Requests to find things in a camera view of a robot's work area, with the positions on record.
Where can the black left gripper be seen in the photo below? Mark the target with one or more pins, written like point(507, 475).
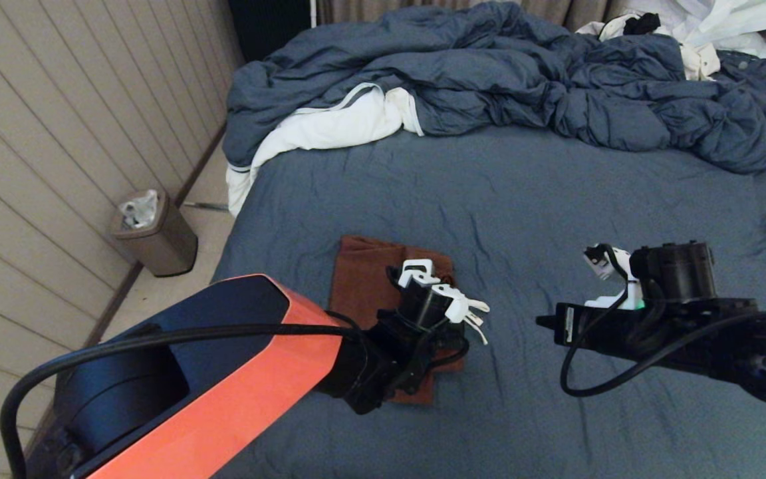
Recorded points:
point(423, 313)

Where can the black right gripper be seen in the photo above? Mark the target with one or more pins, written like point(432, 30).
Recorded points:
point(675, 273)

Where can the orange left robot arm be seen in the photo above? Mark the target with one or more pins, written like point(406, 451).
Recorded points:
point(256, 399)

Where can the blue bed sheet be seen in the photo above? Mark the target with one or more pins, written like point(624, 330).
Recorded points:
point(456, 173)

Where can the thin metal rod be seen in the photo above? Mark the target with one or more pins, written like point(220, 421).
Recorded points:
point(207, 207)

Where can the crumpled blue duvet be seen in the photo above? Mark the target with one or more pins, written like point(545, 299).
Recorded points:
point(489, 66)

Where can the brown trash bin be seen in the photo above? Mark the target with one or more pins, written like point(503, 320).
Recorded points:
point(170, 249)

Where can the cream buttoned shirt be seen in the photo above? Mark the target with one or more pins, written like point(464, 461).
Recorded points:
point(699, 63)

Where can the clear plastic bin bag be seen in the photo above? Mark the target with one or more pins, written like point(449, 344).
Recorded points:
point(140, 209)

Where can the beige curtain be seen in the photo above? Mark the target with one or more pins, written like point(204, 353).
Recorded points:
point(356, 8)

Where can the small black garment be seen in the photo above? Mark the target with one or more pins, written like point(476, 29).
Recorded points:
point(642, 24)

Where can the blue denim garment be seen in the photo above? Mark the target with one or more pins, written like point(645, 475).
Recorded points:
point(749, 65)

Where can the white crumpled garment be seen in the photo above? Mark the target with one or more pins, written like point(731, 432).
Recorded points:
point(722, 20)

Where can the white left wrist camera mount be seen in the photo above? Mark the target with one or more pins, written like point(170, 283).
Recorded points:
point(416, 271)

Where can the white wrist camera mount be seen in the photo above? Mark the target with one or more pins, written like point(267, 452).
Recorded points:
point(416, 271)
point(622, 258)

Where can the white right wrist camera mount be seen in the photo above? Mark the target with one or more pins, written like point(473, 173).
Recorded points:
point(622, 258)

